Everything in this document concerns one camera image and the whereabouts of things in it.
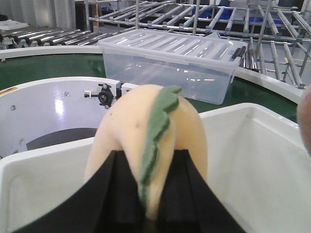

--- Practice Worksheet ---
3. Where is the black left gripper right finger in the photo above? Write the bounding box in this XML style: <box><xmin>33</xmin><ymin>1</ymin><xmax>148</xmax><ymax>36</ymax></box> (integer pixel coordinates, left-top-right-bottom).
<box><xmin>157</xmin><ymin>150</ymin><xmax>244</xmax><ymax>233</ymax></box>

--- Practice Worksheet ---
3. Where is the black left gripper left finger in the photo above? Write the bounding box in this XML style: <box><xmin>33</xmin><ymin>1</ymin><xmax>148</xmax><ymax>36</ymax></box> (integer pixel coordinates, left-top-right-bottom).
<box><xmin>17</xmin><ymin>151</ymin><xmax>144</xmax><ymax>233</ymax></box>

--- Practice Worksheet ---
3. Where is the white Totelife plastic crate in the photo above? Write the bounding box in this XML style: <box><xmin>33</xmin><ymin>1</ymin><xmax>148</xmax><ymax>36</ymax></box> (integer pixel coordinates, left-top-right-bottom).
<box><xmin>0</xmin><ymin>103</ymin><xmax>311</xmax><ymax>233</ymax></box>

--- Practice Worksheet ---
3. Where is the yellow plush toy green crest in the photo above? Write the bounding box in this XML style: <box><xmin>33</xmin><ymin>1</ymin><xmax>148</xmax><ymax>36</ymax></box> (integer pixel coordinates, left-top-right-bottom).
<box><xmin>84</xmin><ymin>84</ymin><xmax>208</xmax><ymax>221</ymax></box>

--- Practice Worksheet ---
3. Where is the clear plastic storage bin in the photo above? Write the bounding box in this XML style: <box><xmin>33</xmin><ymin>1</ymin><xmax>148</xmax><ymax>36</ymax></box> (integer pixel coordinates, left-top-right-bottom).
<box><xmin>98</xmin><ymin>29</ymin><xmax>247</xmax><ymax>105</ymax></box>

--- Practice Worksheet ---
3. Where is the metal flow rack shelving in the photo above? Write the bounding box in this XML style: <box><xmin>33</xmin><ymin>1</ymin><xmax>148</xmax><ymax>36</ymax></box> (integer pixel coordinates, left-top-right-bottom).
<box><xmin>75</xmin><ymin>0</ymin><xmax>311</xmax><ymax>88</ymax></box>

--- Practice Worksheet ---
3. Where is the black bearing bracket on hub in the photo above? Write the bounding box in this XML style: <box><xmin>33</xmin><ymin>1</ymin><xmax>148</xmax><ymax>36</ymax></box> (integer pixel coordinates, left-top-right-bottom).
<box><xmin>84</xmin><ymin>83</ymin><xmax>121</xmax><ymax>109</ymax></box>

